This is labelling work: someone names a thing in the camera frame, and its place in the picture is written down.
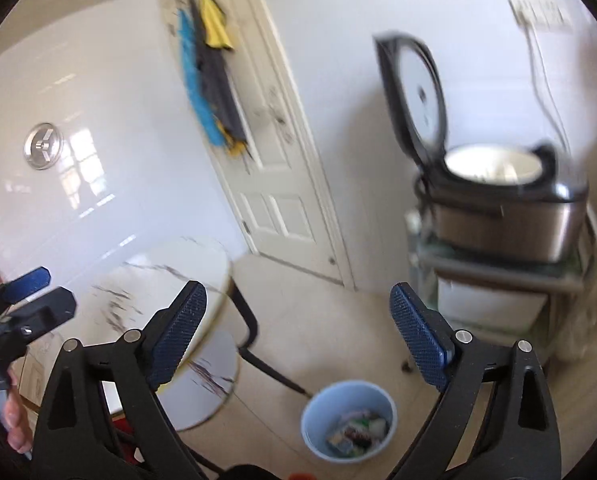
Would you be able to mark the round silver wall clock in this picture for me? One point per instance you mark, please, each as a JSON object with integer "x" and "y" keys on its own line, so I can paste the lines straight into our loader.
{"x": 43, "y": 146}

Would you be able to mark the white wall socket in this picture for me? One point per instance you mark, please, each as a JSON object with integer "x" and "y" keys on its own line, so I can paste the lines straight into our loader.
{"x": 540, "y": 12}

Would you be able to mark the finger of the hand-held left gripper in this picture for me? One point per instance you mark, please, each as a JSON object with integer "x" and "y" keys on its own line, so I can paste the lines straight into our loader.
{"x": 26, "y": 282}
{"x": 48, "y": 312}

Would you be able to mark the white tissue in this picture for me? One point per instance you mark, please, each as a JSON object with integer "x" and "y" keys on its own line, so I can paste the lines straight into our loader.
{"x": 379, "y": 427}

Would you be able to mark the yellow cloth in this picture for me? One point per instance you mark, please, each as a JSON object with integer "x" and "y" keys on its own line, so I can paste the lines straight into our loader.
{"x": 216, "y": 25}

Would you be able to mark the round white marble table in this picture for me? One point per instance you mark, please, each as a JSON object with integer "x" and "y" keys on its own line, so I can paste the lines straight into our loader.
{"x": 178, "y": 265}

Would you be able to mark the blue apron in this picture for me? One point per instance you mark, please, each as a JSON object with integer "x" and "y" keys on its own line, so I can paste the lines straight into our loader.
{"x": 193, "y": 85}

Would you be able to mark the cream panelled door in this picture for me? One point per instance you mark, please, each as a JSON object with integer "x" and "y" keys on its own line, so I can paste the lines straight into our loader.
{"x": 278, "y": 185}

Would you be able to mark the steel black rice cooker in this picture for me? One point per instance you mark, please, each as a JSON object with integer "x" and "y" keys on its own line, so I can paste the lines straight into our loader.
{"x": 503, "y": 225}

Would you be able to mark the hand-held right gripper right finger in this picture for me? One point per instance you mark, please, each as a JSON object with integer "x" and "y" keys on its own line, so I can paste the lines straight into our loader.
{"x": 418, "y": 335}

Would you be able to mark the blue plastic bin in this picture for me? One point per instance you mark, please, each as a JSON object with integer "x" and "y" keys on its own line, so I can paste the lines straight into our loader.
{"x": 316, "y": 435}

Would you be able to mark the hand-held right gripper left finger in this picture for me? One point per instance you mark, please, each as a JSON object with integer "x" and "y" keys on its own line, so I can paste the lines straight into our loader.
{"x": 178, "y": 335}

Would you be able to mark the person's black trouser leg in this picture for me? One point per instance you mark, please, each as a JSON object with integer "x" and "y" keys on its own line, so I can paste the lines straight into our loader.
{"x": 248, "y": 474}

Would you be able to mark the red seat cushion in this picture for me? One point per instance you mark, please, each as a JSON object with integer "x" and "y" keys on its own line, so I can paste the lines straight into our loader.
{"x": 126, "y": 435}

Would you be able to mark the white storage box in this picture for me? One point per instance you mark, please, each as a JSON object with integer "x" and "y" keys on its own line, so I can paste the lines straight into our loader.
{"x": 488, "y": 305}

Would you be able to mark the grey apron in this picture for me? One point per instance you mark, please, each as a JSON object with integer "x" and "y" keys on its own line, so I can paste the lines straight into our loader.
{"x": 223, "y": 95}

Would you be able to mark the white kitchen cart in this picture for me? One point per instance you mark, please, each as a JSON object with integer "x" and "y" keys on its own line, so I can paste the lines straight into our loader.
{"x": 568, "y": 280}

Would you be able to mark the person's left hand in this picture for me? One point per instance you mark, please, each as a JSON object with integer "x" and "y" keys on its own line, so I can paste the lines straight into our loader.
{"x": 16, "y": 425}

